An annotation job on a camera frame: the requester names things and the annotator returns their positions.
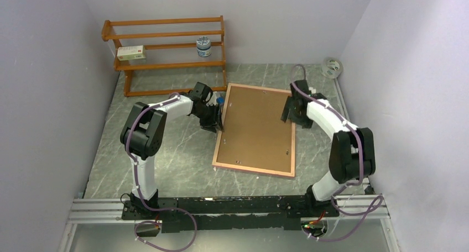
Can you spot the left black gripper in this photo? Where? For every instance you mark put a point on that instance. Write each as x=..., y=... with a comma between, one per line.
x=216, y=115

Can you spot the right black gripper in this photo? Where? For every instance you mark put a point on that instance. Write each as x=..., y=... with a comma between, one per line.
x=305, y=122

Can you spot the brown backing board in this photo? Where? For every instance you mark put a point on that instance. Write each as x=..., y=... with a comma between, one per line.
x=256, y=129

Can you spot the pink picture frame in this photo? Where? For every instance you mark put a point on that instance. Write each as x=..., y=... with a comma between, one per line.
x=253, y=169

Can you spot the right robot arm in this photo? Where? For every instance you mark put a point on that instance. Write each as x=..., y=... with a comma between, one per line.
x=352, y=155

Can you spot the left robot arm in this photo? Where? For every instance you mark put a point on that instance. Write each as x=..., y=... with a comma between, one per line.
x=142, y=134

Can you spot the clear tape roll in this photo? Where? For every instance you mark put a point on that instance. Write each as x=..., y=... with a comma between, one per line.
x=331, y=68

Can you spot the small blue white jar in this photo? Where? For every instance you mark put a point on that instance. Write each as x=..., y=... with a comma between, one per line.
x=203, y=46

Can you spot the wooden shelf rack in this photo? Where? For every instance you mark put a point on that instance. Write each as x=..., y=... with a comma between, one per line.
x=169, y=44

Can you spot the white green cardboard box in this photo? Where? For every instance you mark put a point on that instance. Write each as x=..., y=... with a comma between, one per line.
x=127, y=53

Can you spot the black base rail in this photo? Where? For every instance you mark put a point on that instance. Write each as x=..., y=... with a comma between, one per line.
x=224, y=213

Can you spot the aluminium extrusion frame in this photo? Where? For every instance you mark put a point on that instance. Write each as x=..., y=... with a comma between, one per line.
x=96, y=225

